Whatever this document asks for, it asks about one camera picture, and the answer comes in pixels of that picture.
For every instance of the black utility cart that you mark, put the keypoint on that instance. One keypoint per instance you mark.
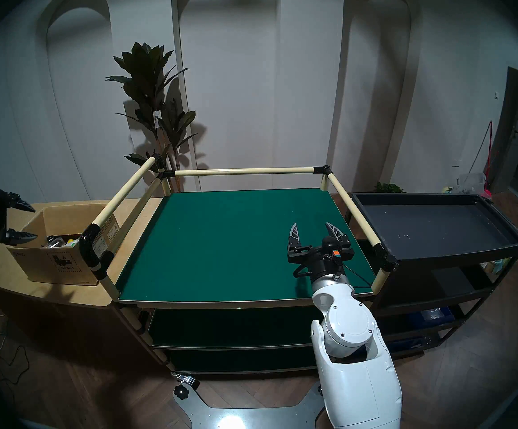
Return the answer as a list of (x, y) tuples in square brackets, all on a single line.
[(433, 231)]

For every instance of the pale green packets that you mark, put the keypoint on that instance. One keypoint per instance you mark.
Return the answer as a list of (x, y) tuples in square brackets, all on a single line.
[(496, 265)]

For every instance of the brown cardboard box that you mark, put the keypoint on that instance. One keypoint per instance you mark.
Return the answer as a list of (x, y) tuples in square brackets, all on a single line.
[(40, 267)]

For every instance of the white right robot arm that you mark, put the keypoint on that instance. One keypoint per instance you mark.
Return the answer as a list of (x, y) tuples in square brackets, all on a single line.
[(348, 330)]

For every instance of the black round knob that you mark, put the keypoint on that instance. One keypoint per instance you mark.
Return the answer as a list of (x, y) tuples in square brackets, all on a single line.
[(181, 392)]

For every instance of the tall dark leafy plant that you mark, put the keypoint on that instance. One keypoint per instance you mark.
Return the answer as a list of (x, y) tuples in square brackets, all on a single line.
[(147, 75)]

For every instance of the small green potted plant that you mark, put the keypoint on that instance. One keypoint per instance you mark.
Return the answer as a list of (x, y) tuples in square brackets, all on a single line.
[(388, 188)]

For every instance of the yellow snack packet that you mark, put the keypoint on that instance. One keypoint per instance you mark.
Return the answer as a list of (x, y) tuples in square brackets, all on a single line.
[(74, 242)]

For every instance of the light wooden side table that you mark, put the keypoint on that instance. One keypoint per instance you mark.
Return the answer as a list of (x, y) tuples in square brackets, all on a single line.
[(75, 294)]

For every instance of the clear plastic storage bin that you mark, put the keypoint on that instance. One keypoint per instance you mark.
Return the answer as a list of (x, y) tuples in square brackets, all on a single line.
[(471, 182)]

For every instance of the green shelf cart cream rails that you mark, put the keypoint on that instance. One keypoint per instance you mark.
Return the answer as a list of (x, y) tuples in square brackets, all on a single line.
[(241, 236)]

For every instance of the blue storage box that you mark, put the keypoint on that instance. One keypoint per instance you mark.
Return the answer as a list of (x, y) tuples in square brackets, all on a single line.
[(433, 315)]

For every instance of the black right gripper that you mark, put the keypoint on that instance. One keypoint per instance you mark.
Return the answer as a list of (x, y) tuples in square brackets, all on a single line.
[(321, 258)]

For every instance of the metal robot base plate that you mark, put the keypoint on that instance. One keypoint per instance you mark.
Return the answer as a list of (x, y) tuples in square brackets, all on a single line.
[(241, 417)]

